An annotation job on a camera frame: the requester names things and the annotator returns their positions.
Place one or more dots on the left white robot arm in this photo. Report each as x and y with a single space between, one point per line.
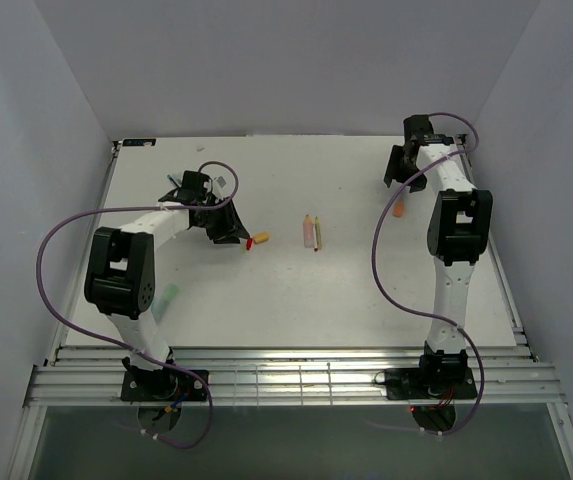
121 276

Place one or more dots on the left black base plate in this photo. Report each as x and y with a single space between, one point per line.
166 387

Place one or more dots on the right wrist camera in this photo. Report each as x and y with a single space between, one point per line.
416 126

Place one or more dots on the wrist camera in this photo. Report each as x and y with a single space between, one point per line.
416 126
195 186

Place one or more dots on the thin yellow pen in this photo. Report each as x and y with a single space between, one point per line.
317 232

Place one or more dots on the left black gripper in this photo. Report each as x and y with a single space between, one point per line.
231 227

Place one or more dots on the yellow-orange pen cap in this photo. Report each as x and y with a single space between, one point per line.
261 237

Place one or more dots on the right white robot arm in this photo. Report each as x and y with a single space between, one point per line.
457 236

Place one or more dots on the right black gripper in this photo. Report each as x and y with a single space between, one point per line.
394 170

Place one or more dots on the pink pencil-shaped pen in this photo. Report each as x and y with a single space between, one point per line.
308 232

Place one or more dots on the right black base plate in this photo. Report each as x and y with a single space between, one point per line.
409 384

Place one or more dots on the blue pens cluster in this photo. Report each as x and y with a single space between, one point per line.
174 181

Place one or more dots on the green highlighter pen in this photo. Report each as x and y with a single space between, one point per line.
164 300

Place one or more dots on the orange highlighter pen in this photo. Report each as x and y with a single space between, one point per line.
398 208

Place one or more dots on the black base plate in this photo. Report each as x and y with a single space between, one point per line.
166 387
409 384

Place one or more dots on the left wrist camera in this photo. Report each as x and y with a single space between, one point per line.
195 186

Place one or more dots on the left blue corner label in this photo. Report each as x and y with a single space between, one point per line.
139 142

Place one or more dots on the aluminium rail frame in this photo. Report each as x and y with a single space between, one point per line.
321 329

